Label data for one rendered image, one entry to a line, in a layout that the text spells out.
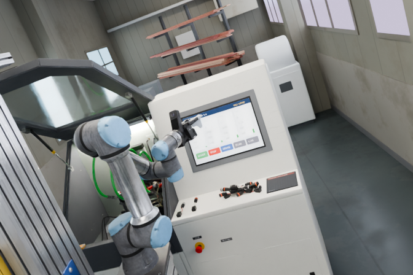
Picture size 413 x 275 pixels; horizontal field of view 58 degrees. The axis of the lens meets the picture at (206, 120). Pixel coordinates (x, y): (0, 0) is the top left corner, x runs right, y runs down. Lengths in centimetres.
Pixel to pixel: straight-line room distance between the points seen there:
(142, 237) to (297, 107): 419
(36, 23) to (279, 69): 355
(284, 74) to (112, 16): 559
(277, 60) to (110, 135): 421
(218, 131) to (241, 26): 749
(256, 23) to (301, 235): 785
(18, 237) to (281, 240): 125
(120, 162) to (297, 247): 107
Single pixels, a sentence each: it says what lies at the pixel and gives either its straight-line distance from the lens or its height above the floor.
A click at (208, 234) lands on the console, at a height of 85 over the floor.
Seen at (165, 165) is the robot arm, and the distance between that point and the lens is 160.
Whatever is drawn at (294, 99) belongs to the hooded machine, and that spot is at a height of 42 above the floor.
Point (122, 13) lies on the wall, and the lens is 969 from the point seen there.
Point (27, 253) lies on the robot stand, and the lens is 129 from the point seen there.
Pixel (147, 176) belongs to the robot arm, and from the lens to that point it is 168.
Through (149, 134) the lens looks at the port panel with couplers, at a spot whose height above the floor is 133.
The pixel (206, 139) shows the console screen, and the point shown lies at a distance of 208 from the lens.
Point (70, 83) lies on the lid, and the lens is 185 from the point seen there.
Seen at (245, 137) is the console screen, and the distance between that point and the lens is 204.
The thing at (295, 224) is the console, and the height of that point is 79.
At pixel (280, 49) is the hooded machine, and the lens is 534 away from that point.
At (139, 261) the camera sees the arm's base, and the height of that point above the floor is 109.
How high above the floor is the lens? 187
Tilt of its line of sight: 14 degrees down
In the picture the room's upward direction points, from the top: 21 degrees counter-clockwise
